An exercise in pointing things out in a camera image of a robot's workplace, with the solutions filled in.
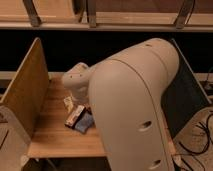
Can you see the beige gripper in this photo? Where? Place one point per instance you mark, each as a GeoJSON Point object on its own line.
{"type": "Point", "coordinates": [76, 80]}

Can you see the yellow pepper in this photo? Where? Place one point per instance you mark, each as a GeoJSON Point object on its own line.
{"type": "Point", "coordinates": [68, 104]}

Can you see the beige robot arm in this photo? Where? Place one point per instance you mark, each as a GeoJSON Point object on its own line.
{"type": "Point", "coordinates": [124, 93]}

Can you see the left wooden side panel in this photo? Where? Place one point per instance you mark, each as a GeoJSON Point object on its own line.
{"type": "Point", "coordinates": [22, 101]}

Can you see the wooden shelf with brackets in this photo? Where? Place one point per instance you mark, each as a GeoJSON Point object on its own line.
{"type": "Point", "coordinates": [108, 15]}

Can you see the right black side panel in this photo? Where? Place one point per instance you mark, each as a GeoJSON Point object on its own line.
{"type": "Point", "coordinates": [184, 97]}

